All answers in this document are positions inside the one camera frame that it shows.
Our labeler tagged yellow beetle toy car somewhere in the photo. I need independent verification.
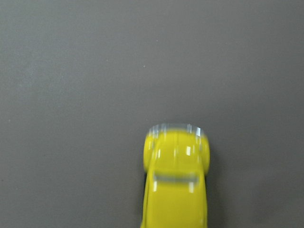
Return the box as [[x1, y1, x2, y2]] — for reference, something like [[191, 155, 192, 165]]
[[141, 123, 210, 228]]

